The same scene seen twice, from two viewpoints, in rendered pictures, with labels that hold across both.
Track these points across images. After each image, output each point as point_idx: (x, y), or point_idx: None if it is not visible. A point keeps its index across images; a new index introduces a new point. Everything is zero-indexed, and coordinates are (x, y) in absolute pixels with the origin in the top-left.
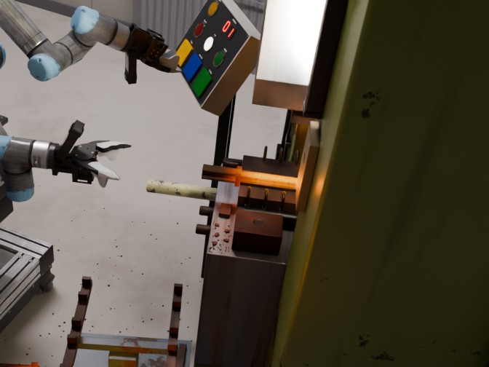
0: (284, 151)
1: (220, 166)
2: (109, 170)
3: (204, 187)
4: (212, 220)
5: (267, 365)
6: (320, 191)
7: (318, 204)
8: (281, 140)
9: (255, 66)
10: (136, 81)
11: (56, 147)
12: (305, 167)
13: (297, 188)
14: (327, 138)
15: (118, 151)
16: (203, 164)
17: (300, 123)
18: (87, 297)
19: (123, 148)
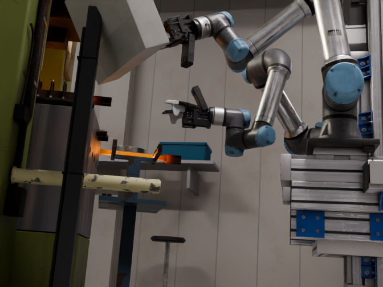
0: (33, 97)
1: (100, 96)
2: (169, 110)
3: (96, 174)
4: (99, 127)
5: None
6: (74, 60)
7: (73, 65)
8: (32, 90)
9: (74, 25)
10: (180, 64)
11: (209, 108)
12: (73, 58)
13: (69, 73)
14: (74, 41)
15: (172, 108)
16: (111, 97)
17: (61, 49)
18: (157, 149)
19: (168, 103)
